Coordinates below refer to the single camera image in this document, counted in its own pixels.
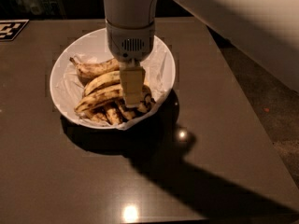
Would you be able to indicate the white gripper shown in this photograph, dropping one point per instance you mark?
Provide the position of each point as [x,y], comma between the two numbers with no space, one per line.
[131,42]

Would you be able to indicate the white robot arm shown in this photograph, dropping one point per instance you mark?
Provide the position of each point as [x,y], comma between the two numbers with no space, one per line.
[266,30]

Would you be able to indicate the middle spotted banana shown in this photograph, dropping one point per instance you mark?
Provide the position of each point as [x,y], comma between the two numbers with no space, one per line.
[102,81]

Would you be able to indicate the spotted banana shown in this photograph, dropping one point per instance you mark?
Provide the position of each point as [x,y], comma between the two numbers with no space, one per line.
[113,93]
[92,70]
[102,81]

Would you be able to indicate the lower banana bunch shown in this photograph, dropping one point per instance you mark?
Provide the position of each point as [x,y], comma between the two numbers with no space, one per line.
[116,113]

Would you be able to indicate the top spotted banana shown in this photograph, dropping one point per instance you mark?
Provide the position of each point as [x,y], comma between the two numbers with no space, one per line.
[92,70]

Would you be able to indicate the white bowl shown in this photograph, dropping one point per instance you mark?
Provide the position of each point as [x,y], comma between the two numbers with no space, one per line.
[90,44]

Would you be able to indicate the front spotted banana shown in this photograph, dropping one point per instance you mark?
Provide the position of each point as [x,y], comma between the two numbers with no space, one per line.
[113,93]

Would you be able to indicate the white plastic jugs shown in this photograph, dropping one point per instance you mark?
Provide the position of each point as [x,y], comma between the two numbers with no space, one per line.
[34,7]

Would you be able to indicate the black white marker tag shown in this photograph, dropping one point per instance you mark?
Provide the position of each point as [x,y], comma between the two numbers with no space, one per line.
[9,29]

